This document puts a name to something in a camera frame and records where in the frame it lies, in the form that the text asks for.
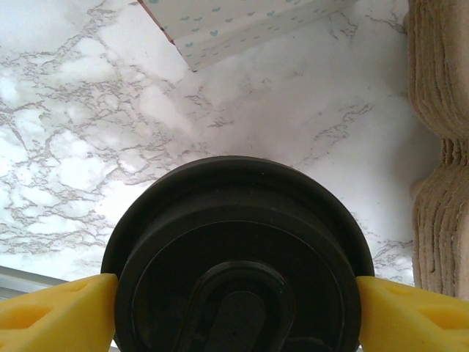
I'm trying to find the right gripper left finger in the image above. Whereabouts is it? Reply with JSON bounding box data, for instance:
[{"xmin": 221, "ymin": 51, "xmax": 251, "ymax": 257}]
[{"xmin": 0, "ymin": 273, "xmax": 119, "ymax": 352}]

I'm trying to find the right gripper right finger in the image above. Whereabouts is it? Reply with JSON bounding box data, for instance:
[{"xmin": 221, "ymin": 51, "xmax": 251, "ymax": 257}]
[{"xmin": 357, "ymin": 274, "xmax": 469, "ymax": 352}]

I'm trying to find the black plastic cup lid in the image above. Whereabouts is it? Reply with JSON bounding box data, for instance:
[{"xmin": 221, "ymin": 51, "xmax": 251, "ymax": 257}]
[{"xmin": 102, "ymin": 155, "xmax": 375, "ymax": 352}]

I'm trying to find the cartoon print gift bag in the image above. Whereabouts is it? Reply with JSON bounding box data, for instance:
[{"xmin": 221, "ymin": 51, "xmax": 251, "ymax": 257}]
[{"xmin": 137, "ymin": 0, "xmax": 349, "ymax": 73}]

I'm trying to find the brown pulp carrier stack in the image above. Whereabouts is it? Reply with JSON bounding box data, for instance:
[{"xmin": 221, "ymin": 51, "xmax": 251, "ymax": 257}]
[{"xmin": 402, "ymin": 0, "xmax": 469, "ymax": 298}]

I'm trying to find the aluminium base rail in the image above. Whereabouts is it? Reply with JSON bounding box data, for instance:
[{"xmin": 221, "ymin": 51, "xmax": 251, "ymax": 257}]
[{"xmin": 0, "ymin": 264, "xmax": 106, "ymax": 305}]

